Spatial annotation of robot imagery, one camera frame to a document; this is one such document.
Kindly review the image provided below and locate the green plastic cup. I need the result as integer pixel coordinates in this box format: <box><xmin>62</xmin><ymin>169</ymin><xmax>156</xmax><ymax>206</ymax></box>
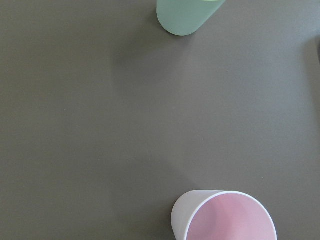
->
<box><xmin>156</xmin><ymin>0</ymin><xmax>225</xmax><ymax>37</ymax></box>

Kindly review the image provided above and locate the pink plastic cup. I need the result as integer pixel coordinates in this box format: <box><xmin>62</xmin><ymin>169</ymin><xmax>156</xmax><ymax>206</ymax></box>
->
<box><xmin>171</xmin><ymin>190</ymin><xmax>278</xmax><ymax>240</ymax></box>

